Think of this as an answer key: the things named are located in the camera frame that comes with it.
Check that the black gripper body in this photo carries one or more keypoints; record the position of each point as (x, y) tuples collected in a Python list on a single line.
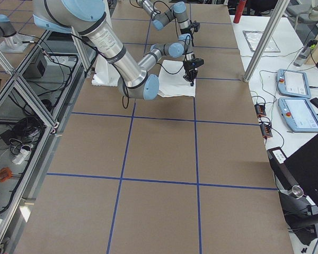
[(188, 69), (192, 32)]

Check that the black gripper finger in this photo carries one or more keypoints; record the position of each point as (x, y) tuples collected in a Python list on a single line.
[(186, 77), (192, 80)]

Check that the white long-sleeve printed t-shirt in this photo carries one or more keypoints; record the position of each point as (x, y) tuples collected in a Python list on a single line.
[(171, 81)]

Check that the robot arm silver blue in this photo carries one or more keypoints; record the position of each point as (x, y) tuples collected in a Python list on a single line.
[(177, 12), (89, 19)]

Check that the red cylindrical bottle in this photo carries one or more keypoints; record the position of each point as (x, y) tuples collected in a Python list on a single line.
[(239, 11)]

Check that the orange black electronics module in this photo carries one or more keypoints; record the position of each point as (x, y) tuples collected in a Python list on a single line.
[(260, 110), (266, 130)]

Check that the brown paper table mat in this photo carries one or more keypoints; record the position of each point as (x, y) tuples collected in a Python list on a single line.
[(171, 175)]

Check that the far blue teach pendant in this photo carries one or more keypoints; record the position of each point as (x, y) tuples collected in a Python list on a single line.
[(293, 83)]

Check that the blue teach pendant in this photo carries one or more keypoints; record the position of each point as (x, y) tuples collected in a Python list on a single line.
[(298, 114), (293, 83)]

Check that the near blue teach pendant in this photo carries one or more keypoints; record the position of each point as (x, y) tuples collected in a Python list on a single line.
[(298, 114)]

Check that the black box with white label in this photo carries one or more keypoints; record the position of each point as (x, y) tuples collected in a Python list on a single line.
[(277, 160)]

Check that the black laptop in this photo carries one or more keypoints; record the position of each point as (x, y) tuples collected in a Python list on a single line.
[(303, 165)]

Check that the black monitor stand with knob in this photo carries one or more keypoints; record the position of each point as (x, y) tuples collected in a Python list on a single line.
[(301, 217)]

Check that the orange tag under table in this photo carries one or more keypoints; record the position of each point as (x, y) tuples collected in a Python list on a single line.
[(5, 174)]

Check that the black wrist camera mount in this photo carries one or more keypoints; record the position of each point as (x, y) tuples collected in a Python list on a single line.
[(197, 62), (194, 26)]

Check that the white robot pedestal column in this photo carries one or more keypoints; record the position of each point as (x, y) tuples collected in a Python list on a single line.
[(105, 73)]

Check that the aluminium frame post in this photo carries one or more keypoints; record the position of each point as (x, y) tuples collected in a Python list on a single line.
[(267, 34)]

